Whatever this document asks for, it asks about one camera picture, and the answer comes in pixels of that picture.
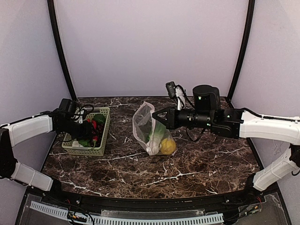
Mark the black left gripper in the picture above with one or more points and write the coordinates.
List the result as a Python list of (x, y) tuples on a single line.
[(86, 129)]

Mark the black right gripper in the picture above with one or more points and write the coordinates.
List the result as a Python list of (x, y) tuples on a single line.
[(172, 117)]

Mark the green leafy vegetable toy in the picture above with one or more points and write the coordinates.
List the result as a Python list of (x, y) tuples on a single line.
[(158, 134)]

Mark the clear zip top bag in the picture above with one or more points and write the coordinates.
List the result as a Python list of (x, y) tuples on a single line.
[(143, 124)]

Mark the yellow lemon toy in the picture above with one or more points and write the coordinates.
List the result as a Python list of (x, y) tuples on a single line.
[(168, 146)]

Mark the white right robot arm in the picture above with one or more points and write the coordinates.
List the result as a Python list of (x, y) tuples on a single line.
[(205, 112)]

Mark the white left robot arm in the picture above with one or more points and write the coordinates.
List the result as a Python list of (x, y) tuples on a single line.
[(67, 118)]

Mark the dark red grapes bunch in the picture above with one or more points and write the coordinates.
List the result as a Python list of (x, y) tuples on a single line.
[(99, 132)]

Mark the green perforated plastic basket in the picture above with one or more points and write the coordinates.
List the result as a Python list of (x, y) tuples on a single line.
[(92, 144)]

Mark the green bell pepper toy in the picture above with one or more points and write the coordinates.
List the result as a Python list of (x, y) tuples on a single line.
[(99, 118)]

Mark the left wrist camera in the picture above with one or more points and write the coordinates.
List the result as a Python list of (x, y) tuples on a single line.
[(82, 113)]

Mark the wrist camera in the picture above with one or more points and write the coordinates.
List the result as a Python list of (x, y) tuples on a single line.
[(82, 113), (177, 94)]

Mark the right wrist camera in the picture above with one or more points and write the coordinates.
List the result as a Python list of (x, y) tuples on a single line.
[(177, 94)]

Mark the white slotted cable duct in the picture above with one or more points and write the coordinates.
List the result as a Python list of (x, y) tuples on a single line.
[(112, 217)]

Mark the black front table rail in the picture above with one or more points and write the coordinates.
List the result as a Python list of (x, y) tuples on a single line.
[(85, 194)]

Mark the black left frame post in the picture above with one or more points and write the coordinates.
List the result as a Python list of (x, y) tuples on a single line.
[(59, 49)]

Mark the black frame post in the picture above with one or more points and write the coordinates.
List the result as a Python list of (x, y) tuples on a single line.
[(59, 49), (243, 48)]

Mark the black right frame post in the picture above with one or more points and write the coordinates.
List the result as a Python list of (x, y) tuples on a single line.
[(243, 48)]

